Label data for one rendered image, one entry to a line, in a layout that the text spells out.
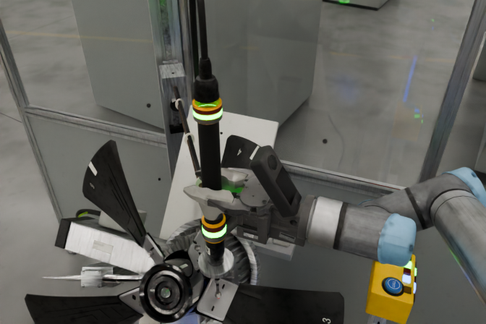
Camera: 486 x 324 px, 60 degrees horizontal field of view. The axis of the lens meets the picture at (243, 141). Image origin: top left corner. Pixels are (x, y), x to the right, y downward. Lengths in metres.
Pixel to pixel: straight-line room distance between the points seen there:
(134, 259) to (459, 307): 1.29
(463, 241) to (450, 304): 1.31
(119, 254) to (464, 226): 0.82
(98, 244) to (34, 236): 1.77
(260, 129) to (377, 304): 0.53
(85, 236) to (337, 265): 1.06
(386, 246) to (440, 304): 1.29
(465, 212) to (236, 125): 0.67
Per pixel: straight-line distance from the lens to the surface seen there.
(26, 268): 2.78
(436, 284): 1.85
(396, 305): 1.16
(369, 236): 0.65
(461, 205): 0.68
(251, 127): 1.14
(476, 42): 1.27
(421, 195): 0.75
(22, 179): 3.42
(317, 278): 1.95
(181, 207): 1.19
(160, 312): 0.94
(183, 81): 1.25
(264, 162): 0.62
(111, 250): 1.17
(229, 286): 0.97
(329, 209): 0.66
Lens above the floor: 1.97
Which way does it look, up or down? 35 degrees down
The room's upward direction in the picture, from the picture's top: straight up
